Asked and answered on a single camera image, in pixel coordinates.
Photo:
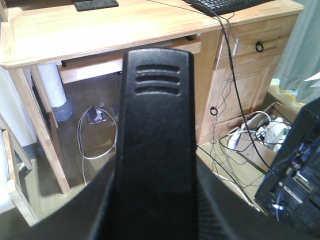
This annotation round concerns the black orange stapler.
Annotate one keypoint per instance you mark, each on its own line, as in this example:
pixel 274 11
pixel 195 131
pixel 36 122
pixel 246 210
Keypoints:
pixel 156 194

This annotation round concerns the wooden desk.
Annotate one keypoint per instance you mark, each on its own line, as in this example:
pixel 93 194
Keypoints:
pixel 35 32

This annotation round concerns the cardboard box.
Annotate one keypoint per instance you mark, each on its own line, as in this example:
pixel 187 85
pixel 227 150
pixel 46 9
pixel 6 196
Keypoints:
pixel 260 156

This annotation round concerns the white power strip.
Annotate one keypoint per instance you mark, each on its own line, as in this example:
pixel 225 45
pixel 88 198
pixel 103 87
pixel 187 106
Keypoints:
pixel 270 132

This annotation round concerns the black keyboard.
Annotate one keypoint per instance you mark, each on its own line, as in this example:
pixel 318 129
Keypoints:
pixel 220 7

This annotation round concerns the black computer monitor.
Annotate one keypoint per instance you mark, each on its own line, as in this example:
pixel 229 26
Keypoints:
pixel 88 5

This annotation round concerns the black desktop computer tower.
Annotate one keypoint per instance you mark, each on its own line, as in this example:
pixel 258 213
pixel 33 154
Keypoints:
pixel 291 191

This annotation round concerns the grey curtain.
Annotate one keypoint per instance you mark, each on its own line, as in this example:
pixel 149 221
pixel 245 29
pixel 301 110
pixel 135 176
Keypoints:
pixel 301 57

